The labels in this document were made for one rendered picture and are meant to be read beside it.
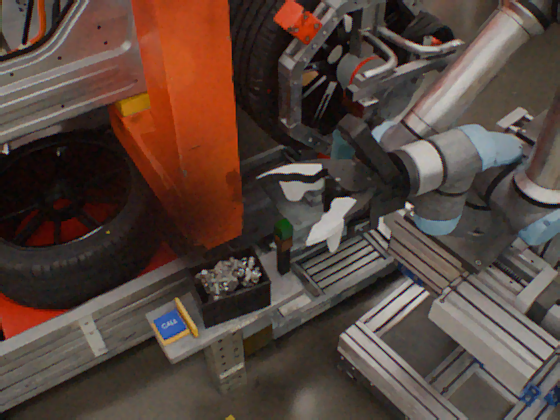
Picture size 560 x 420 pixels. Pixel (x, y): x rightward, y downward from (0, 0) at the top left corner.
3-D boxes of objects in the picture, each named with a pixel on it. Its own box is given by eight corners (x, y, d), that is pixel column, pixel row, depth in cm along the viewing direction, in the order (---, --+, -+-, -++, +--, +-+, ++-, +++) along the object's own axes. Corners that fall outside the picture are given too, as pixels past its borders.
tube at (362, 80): (365, 38, 152) (369, 4, 145) (412, 70, 141) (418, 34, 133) (315, 55, 146) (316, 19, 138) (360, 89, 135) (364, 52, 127)
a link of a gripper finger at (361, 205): (354, 230, 69) (379, 191, 74) (354, 221, 68) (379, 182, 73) (320, 220, 70) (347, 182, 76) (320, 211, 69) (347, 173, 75)
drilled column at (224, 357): (233, 360, 191) (223, 292, 161) (247, 382, 186) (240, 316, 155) (208, 373, 188) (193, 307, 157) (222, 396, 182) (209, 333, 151)
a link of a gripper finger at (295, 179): (259, 206, 80) (322, 210, 79) (255, 173, 77) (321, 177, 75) (263, 193, 83) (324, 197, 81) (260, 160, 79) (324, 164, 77)
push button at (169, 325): (176, 313, 151) (175, 308, 150) (187, 331, 147) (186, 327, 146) (154, 324, 149) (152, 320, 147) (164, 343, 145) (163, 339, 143)
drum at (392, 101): (366, 79, 173) (371, 40, 163) (412, 113, 161) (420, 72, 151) (331, 92, 168) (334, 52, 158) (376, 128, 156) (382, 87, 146)
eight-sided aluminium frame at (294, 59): (404, 110, 195) (430, -36, 156) (416, 120, 192) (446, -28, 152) (277, 164, 175) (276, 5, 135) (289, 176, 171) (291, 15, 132)
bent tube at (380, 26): (416, 22, 160) (421, -11, 152) (463, 50, 149) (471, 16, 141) (371, 36, 153) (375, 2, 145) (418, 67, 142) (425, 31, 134)
